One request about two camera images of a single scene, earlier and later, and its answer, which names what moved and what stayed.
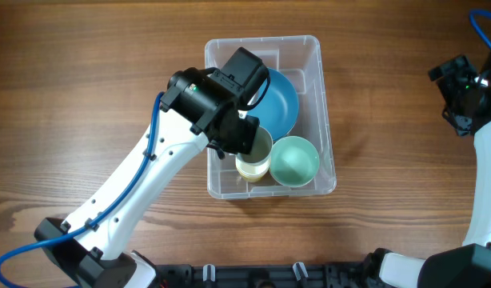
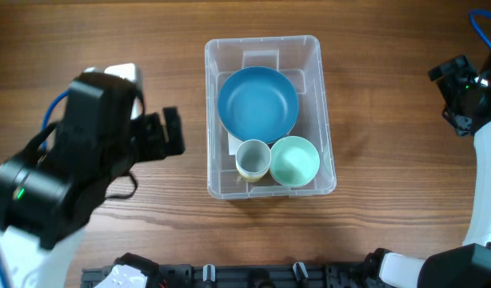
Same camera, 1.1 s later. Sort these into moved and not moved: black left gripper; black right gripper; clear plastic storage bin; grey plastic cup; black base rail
Moved: grey plastic cup; black left gripper
Not moved: black base rail; black right gripper; clear plastic storage bin
